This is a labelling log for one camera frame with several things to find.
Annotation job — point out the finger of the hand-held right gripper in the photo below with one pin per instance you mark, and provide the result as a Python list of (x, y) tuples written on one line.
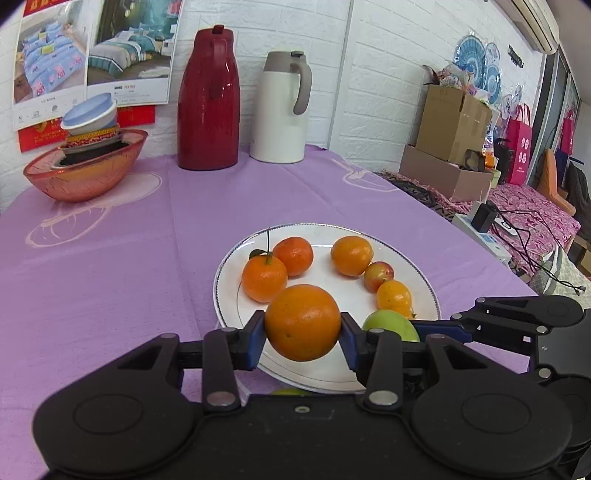
[(531, 311), (443, 330)]

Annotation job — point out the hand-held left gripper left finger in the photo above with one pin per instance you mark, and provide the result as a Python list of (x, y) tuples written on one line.
[(254, 339)]

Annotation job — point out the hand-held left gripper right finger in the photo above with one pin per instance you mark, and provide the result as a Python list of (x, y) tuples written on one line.
[(349, 344)]

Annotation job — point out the green mango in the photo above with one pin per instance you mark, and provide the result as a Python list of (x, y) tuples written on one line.
[(388, 324), (288, 392)]

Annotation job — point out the large orange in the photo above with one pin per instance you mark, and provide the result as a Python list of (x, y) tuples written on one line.
[(302, 323)]

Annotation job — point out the small yellow-orange citrus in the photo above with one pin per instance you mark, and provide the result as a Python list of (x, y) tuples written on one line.
[(394, 297)]

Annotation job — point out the orange mandarin with stem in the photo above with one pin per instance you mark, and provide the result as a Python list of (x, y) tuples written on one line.
[(264, 279)]

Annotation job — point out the red and yellow nectarine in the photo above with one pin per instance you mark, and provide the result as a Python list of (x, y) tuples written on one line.
[(378, 276)]

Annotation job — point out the white plate with blue rim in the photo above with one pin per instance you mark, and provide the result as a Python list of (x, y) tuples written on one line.
[(318, 240)]

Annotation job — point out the grey patterned cloth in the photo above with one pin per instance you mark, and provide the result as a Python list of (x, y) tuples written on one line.
[(554, 272)]

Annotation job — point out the white power strip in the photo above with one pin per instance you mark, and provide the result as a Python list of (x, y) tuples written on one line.
[(480, 242)]

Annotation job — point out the pink patterned blanket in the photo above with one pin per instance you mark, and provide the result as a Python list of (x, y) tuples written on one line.
[(549, 221)]

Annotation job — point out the black charger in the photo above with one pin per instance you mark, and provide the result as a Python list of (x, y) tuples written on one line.
[(485, 217)]

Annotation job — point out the orange chair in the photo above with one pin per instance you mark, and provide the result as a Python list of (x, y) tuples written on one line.
[(551, 184)]

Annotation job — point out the dark hanging clothing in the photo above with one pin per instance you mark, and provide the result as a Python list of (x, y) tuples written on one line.
[(579, 184)]

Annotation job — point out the dark patterned cloth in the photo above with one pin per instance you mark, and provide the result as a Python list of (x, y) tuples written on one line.
[(415, 189)]

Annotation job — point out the flat cardboard box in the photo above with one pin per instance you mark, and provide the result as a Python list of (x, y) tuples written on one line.
[(443, 180)]

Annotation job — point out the black object in box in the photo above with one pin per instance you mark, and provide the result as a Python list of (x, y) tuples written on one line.
[(475, 161)]

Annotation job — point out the purple tablecloth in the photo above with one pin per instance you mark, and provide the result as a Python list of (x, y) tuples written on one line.
[(115, 254)]

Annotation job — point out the pink gift bag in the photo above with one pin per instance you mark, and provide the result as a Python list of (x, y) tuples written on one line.
[(519, 147), (568, 134)]

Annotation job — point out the tall cardboard box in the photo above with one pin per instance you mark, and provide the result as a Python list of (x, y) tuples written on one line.
[(455, 122)]

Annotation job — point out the white thermos jug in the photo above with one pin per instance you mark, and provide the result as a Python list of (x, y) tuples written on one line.
[(277, 110)]

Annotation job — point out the small blue decorative plate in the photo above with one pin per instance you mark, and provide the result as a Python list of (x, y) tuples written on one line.
[(492, 51), (493, 83)]

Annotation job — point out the orange glass bowl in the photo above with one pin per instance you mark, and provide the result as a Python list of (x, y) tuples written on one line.
[(83, 177)]

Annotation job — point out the red thermos jug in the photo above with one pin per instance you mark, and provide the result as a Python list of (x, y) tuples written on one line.
[(208, 101)]

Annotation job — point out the crumpled patterned wrapping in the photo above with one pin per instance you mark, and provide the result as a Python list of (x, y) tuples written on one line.
[(445, 77)]

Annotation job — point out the stack of patterned bowls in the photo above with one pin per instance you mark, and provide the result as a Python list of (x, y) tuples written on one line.
[(92, 138)]

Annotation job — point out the large blue decorative plate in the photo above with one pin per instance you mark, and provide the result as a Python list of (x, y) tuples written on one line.
[(473, 53)]

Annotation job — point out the blue lidded bowl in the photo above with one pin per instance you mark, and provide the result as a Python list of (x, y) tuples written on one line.
[(90, 113)]

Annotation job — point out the white air conditioner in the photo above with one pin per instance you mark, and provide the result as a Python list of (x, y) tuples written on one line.
[(531, 18)]

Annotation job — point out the red paper sheet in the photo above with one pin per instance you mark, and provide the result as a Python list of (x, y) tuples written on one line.
[(37, 136)]

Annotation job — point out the black wall hook rack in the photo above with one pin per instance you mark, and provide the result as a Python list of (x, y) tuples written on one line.
[(515, 55)]

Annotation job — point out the white wall pipe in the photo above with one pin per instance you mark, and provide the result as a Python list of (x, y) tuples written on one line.
[(341, 69)]

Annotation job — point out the teal bedding wall poster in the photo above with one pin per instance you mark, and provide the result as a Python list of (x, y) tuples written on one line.
[(131, 46)]

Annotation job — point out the blue bedding wall poster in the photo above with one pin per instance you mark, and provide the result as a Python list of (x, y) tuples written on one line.
[(51, 55)]

